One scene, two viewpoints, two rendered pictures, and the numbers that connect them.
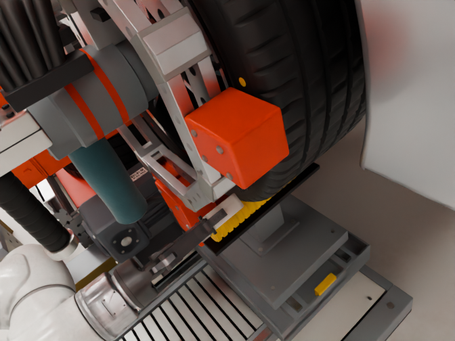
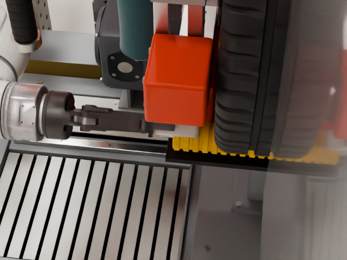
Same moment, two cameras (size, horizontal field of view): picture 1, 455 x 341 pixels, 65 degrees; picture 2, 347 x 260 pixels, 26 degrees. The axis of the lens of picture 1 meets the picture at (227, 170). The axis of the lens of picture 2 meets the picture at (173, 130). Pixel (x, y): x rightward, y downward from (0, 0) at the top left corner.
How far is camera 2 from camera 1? 59 cm
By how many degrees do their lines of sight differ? 23
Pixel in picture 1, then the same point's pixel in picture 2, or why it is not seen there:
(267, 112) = (193, 84)
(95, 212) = not seen: hidden behind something
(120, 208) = (127, 35)
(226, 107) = (182, 54)
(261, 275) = (211, 227)
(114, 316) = (19, 124)
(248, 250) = (229, 193)
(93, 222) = (108, 18)
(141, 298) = (49, 130)
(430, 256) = not seen: outside the picture
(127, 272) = (56, 101)
